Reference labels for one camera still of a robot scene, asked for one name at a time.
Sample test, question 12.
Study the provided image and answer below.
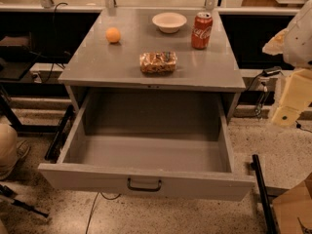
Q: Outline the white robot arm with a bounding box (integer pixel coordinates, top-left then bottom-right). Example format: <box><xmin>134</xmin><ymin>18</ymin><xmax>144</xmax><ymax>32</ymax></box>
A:
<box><xmin>262</xmin><ymin>0</ymin><xmax>312</xmax><ymax>127</ymax></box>

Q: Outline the red cola can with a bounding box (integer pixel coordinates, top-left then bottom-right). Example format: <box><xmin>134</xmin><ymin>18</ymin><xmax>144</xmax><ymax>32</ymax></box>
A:
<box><xmin>191</xmin><ymin>12</ymin><xmax>213</xmax><ymax>50</ymax></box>

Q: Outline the black cable on floor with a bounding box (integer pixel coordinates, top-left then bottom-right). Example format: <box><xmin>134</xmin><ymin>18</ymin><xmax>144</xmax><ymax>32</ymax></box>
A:
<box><xmin>85</xmin><ymin>192</ymin><xmax>122</xmax><ymax>234</ymax></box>

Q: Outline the white bowl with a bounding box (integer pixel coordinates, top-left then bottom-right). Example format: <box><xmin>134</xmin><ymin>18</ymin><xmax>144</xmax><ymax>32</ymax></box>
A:
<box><xmin>152</xmin><ymin>13</ymin><xmax>187</xmax><ymax>34</ymax></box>

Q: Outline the black power adapter with cable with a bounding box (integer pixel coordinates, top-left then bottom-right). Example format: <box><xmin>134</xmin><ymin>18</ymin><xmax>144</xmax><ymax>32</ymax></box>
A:
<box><xmin>247</xmin><ymin>66</ymin><xmax>282</xmax><ymax>119</ymax></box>

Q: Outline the black tool on floor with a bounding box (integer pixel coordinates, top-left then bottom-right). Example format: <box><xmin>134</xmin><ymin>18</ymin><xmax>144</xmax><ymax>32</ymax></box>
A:
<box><xmin>0</xmin><ymin>184</ymin><xmax>49</xmax><ymax>218</ymax></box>

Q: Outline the open grey top drawer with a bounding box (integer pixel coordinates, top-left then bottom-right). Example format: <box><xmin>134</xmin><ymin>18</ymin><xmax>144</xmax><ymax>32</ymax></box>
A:
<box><xmin>39</xmin><ymin>89</ymin><xmax>254</xmax><ymax>201</ymax></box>

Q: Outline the grey cabinet with top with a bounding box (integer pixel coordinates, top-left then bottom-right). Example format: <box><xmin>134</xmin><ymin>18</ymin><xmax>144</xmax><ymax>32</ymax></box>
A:
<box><xmin>58</xmin><ymin>7</ymin><xmax>247</xmax><ymax>123</ymax></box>

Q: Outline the orange fruit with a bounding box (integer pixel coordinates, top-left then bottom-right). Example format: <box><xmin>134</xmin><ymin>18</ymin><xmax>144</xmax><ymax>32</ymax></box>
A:
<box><xmin>105</xmin><ymin>27</ymin><xmax>121</xmax><ymax>43</ymax></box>

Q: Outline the clear bag of snacks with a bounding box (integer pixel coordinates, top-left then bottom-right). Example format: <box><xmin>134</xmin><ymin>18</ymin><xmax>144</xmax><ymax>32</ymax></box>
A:
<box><xmin>139</xmin><ymin>52</ymin><xmax>177</xmax><ymax>74</ymax></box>

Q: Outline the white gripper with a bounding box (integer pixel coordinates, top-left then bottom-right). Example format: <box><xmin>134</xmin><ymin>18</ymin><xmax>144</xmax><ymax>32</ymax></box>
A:
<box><xmin>271</xmin><ymin>68</ymin><xmax>312</xmax><ymax>127</ymax></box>

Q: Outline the black bar on floor right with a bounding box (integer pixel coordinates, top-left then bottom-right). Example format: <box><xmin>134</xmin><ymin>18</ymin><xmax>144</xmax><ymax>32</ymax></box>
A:
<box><xmin>252</xmin><ymin>154</ymin><xmax>277</xmax><ymax>234</ymax></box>

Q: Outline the cardboard box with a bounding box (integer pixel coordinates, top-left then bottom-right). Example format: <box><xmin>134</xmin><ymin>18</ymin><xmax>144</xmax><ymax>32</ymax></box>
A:
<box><xmin>273</xmin><ymin>174</ymin><xmax>312</xmax><ymax>234</ymax></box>

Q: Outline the person's knee in beige trousers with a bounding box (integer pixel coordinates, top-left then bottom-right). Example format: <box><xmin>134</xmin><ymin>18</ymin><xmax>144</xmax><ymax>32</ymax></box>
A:
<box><xmin>0</xmin><ymin>124</ymin><xmax>30</xmax><ymax>180</ymax></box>

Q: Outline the black drawer rail left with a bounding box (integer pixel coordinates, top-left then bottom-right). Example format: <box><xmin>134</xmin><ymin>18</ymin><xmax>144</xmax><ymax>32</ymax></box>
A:
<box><xmin>45</xmin><ymin>105</ymin><xmax>74</xmax><ymax>161</ymax></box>

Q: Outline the black drawer handle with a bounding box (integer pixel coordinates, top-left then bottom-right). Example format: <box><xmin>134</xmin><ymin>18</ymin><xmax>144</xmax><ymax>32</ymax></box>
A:
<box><xmin>127</xmin><ymin>178</ymin><xmax>162</xmax><ymax>192</ymax></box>

